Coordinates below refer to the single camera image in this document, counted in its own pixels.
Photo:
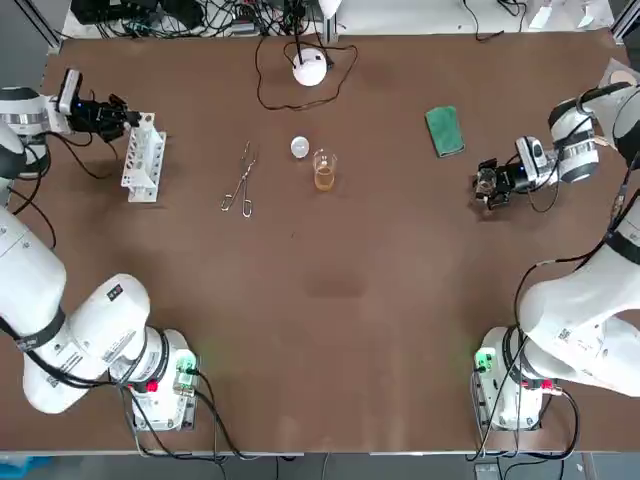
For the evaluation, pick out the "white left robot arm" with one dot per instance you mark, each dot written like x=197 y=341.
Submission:
x=30 y=280

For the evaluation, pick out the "small white dish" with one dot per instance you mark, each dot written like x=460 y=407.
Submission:
x=300 y=147

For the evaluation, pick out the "white desk lamp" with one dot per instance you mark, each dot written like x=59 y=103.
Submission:
x=310 y=70

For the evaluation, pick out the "black electronics box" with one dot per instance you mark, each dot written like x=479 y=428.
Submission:
x=100 y=12

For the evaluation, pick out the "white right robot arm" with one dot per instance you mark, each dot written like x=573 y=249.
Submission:
x=560 y=300

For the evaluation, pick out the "glass beaker with amber liquid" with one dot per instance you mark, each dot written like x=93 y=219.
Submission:
x=325 y=177

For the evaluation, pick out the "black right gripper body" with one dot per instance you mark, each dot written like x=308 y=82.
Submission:
x=512 y=179

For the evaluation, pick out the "aluminium frame post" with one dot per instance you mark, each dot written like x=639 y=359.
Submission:
x=330 y=30

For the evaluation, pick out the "small clear glass beaker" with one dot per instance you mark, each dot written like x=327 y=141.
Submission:
x=482 y=186

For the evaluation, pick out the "metal crucible tongs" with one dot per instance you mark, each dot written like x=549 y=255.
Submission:
x=243 y=175

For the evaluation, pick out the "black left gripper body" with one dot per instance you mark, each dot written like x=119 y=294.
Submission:
x=90 y=117

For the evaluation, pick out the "white test tube rack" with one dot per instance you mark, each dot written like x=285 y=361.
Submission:
x=145 y=165

